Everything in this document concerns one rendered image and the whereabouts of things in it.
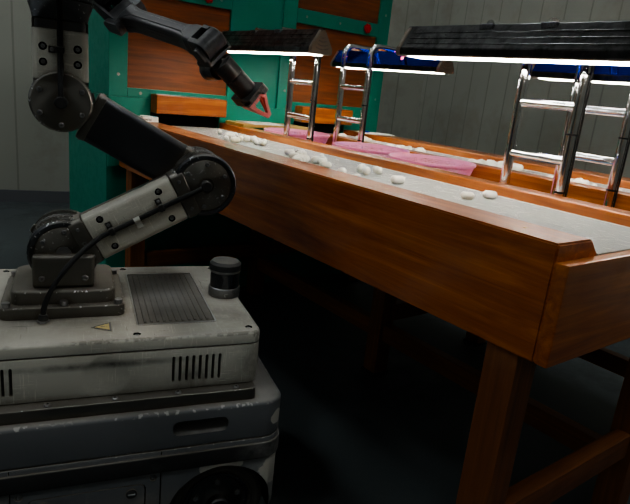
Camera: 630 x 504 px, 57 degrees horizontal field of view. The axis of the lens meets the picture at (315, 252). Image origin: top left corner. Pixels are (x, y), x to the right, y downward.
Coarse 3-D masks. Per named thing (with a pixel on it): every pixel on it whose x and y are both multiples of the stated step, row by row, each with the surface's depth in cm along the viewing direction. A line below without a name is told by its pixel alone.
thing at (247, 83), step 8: (240, 72) 151; (240, 80) 151; (248, 80) 153; (232, 88) 153; (240, 88) 152; (248, 88) 153; (256, 88) 153; (264, 88) 153; (232, 96) 159; (240, 96) 154; (248, 96) 153
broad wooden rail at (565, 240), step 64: (256, 192) 145; (320, 192) 124; (384, 192) 110; (320, 256) 126; (384, 256) 110; (448, 256) 98; (512, 256) 88; (576, 256) 86; (448, 320) 99; (512, 320) 89
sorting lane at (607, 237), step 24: (240, 144) 191; (336, 168) 157; (384, 168) 167; (432, 192) 133; (456, 192) 137; (480, 192) 141; (528, 216) 115; (552, 216) 118; (576, 216) 121; (600, 240) 100; (624, 240) 102
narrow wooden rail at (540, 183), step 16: (464, 160) 190; (480, 176) 180; (496, 176) 176; (512, 176) 171; (528, 176) 167; (544, 176) 168; (576, 192) 156; (592, 192) 153; (624, 192) 150; (624, 208) 146
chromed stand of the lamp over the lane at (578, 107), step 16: (528, 64) 136; (528, 80) 137; (576, 96) 127; (576, 112) 127; (512, 128) 140; (576, 128) 128; (512, 144) 141; (576, 144) 128; (512, 160) 142; (544, 160) 134; (560, 160) 131; (560, 176) 131; (560, 192) 132
